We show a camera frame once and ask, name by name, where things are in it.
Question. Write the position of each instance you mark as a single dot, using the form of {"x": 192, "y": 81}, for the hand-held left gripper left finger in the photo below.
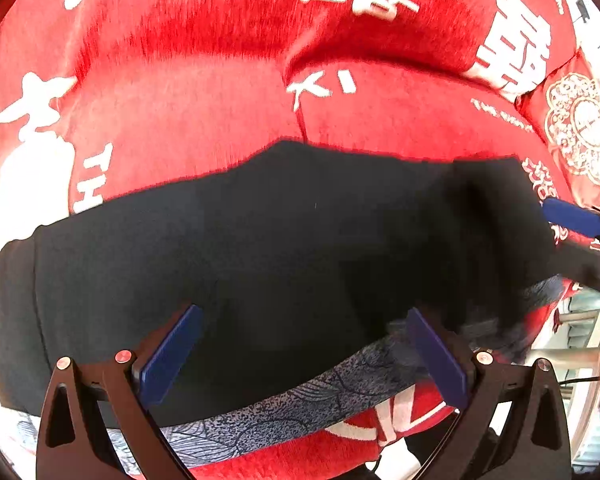
{"x": 170, "y": 355}

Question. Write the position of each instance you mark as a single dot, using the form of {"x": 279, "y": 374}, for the red cushion with floral emblem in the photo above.
{"x": 580, "y": 120}

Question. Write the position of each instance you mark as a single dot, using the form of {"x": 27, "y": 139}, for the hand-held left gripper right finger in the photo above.
{"x": 437, "y": 355}

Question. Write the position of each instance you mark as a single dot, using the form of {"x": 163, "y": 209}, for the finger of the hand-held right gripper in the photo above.
{"x": 575, "y": 216}
{"x": 587, "y": 267}

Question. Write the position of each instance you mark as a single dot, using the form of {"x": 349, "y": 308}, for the black pants with blue trim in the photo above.
{"x": 280, "y": 240}

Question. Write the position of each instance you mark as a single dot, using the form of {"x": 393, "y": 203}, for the red printed blanket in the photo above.
{"x": 190, "y": 85}

